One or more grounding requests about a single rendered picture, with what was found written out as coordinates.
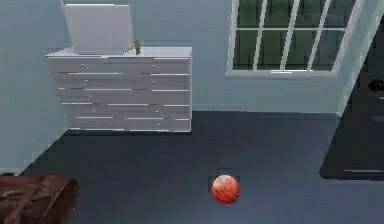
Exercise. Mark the white framed window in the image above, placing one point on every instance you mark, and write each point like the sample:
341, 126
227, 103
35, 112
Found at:
286, 36

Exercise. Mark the white chest of drawers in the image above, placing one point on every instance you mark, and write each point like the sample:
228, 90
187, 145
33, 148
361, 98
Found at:
126, 96

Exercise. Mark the small green object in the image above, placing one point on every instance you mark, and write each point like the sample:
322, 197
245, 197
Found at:
137, 47

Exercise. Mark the dark room door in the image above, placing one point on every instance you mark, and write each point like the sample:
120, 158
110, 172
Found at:
363, 133

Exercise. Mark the orange basketball with black stripes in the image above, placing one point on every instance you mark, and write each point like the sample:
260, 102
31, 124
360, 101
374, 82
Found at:
225, 189

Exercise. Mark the brown leather bag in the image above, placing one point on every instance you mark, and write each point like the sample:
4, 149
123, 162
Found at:
35, 200

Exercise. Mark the white box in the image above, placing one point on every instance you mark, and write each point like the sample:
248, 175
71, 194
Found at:
99, 28

